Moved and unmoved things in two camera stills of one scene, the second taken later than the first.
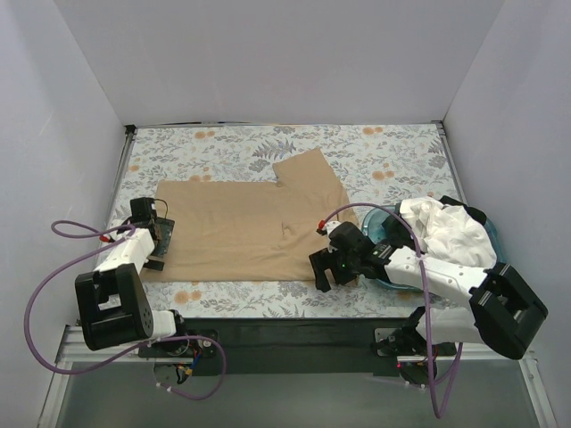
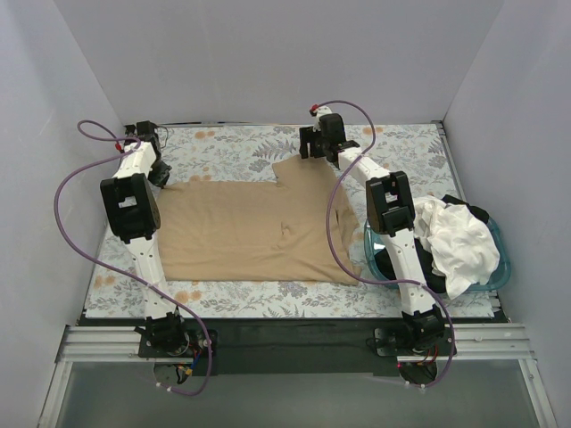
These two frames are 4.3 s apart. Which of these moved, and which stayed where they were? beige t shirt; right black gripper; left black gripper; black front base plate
Moved: right black gripper; left black gripper
Stayed: black front base plate; beige t shirt
